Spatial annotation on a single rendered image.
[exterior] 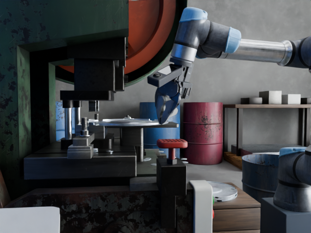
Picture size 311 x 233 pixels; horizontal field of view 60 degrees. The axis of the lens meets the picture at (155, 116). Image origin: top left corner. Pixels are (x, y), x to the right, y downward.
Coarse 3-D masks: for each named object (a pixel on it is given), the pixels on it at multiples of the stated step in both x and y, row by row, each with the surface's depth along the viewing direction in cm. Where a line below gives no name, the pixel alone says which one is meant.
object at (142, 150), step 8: (120, 128) 91; (128, 128) 91; (136, 128) 91; (120, 136) 92; (128, 136) 91; (136, 136) 92; (120, 144) 92; (128, 144) 91; (136, 144) 92; (136, 152) 92; (144, 152) 94
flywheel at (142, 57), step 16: (144, 0) 131; (160, 0) 131; (144, 16) 131; (160, 16) 130; (144, 32) 131; (160, 32) 129; (128, 48) 131; (144, 48) 128; (160, 48) 129; (128, 64) 128; (144, 64) 129
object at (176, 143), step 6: (156, 144) 65; (162, 144) 61; (168, 144) 61; (174, 144) 61; (180, 144) 62; (186, 144) 62; (168, 150) 64; (174, 150) 64; (168, 156) 64; (174, 156) 64
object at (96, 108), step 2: (88, 102) 92; (90, 102) 92; (92, 102) 92; (94, 102) 92; (96, 102) 93; (98, 102) 93; (90, 104) 92; (92, 104) 92; (94, 104) 92; (96, 104) 93; (98, 104) 93; (90, 106) 92; (92, 106) 92; (94, 106) 92; (96, 106) 93; (98, 106) 93; (90, 108) 92; (92, 108) 92; (94, 108) 92; (96, 108) 93; (98, 108) 93; (90, 110) 92; (92, 110) 92; (94, 110) 92; (96, 110) 93; (98, 110) 93
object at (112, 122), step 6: (90, 120) 99; (96, 120) 103; (108, 120) 107; (114, 120) 108; (120, 120) 98; (126, 120) 98; (132, 120) 98; (138, 120) 98; (144, 120) 109; (156, 120) 106
